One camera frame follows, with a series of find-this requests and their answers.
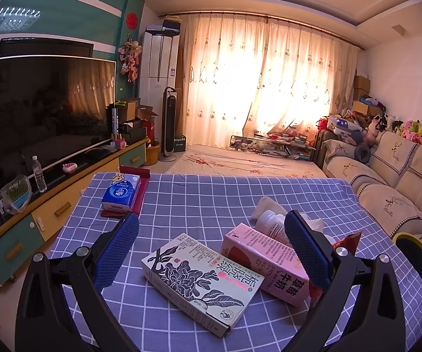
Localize open cardboard boxes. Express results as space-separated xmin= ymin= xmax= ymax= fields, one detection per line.
xmin=116 ymin=97 xmax=158 ymax=143

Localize white paper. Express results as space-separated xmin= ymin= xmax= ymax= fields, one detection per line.
xmin=301 ymin=214 xmax=324 ymax=232

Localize stack of cardboard boxes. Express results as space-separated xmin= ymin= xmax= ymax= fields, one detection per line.
xmin=352 ymin=75 xmax=384 ymax=118

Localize pink milk carton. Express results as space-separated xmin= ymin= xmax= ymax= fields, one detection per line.
xmin=220 ymin=223 xmax=311 ymax=308

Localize low glass table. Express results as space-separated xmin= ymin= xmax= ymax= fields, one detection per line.
xmin=230 ymin=128 xmax=316 ymax=160

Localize small black television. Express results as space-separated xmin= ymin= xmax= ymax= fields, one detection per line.
xmin=0 ymin=38 xmax=94 ymax=59

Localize black tower fan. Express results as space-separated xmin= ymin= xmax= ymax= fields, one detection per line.
xmin=159 ymin=87 xmax=178 ymax=163

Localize red snack bag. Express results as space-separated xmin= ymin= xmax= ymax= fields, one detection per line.
xmin=308 ymin=229 xmax=363 ymax=301

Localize large curved television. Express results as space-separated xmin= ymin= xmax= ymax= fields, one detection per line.
xmin=0 ymin=57 xmax=117 ymax=224

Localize yellow and teal cabinet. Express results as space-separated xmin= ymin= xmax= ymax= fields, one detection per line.
xmin=0 ymin=137 xmax=149 ymax=294

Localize green flower print carton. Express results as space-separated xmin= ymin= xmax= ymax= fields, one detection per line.
xmin=141 ymin=233 xmax=265 ymax=337

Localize yellow bucket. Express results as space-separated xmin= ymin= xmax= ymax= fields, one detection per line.
xmin=144 ymin=143 xmax=161 ymax=166

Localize yellow rimmed black bin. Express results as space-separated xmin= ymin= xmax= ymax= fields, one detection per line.
xmin=392 ymin=232 xmax=422 ymax=287

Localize hanging flower decoration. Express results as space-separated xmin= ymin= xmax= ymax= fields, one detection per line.
xmin=119 ymin=34 xmax=143 ymax=83

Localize clear water bottle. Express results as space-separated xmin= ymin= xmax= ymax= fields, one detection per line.
xmin=32 ymin=155 xmax=47 ymax=193

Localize beige sofa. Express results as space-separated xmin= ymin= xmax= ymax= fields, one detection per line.
xmin=315 ymin=128 xmax=422 ymax=239

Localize floral floor mat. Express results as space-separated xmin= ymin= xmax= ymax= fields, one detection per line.
xmin=163 ymin=144 xmax=329 ymax=178

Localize blue tissue pack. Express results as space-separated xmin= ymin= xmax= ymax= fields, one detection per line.
xmin=101 ymin=174 xmax=141 ymax=213

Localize black tube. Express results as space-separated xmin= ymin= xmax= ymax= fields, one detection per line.
xmin=106 ymin=104 xmax=119 ymax=142

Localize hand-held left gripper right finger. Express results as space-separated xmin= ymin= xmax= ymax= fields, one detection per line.
xmin=284 ymin=210 xmax=406 ymax=352

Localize pile of bags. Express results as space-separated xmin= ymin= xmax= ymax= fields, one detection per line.
xmin=315 ymin=114 xmax=363 ymax=136

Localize clear plastic bag with greens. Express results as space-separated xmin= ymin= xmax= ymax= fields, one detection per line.
xmin=0 ymin=175 xmax=33 ymax=215

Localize sheer embroidered curtain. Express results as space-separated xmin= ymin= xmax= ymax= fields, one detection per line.
xmin=176 ymin=15 xmax=358 ymax=151

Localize wooden curtain rod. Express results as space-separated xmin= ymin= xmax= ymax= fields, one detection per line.
xmin=158 ymin=13 xmax=365 ymax=50

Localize white standing air conditioner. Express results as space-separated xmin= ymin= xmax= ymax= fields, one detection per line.
xmin=139 ymin=22 xmax=181 ymax=90

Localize blue checked tablecloth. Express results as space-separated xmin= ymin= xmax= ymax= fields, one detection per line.
xmin=50 ymin=172 xmax=422 ymax=352

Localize beige foam sleeve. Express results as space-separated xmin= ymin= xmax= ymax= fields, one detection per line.
xmin=252 ymin=196 xmax=283 ymax=222

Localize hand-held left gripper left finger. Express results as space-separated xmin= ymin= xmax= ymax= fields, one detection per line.
xmin=15 ymin=212 xmax=139 ymax=352

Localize pile of plush toys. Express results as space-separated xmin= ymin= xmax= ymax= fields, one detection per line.
xmin=367 ymin=114 xmax=422 ymax=151

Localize white medicine bottle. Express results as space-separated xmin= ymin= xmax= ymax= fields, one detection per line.
xmin=256 ymin=209 xmax=292 ymax=244

